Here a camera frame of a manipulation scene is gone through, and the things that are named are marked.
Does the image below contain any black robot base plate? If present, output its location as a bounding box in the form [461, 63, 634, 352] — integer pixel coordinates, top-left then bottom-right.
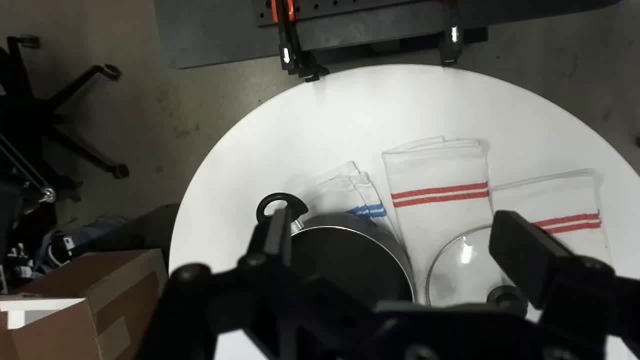
[151, 0, 605, 73]

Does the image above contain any black office chair base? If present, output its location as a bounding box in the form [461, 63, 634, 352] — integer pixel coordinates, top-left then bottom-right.
[0, 33, 132, 206]

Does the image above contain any glass lid with black knob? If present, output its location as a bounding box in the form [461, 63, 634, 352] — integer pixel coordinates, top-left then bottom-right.
[424, 222, 530, 316]

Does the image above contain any black cooking pot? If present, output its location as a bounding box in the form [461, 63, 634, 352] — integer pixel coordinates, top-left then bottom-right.
[253, 193, 416, 311]

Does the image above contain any white towel with red stripes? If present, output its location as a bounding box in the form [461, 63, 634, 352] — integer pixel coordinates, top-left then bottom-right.
[488, 168, 614, 266]
[380, 136, 494, 277]

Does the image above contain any black clamp with orange handle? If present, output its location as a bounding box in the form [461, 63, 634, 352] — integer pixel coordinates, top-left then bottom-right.
[265, 0, 329, 85]

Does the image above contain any brown cardboard box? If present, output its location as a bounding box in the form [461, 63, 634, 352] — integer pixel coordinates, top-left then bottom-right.
[0, 248, 168, 360]

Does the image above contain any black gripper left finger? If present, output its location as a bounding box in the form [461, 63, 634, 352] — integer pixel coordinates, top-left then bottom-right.
[263, 204, 296, 270]

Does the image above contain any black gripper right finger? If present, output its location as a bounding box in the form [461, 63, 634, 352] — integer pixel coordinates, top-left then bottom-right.
[488, 208, 615, 325]

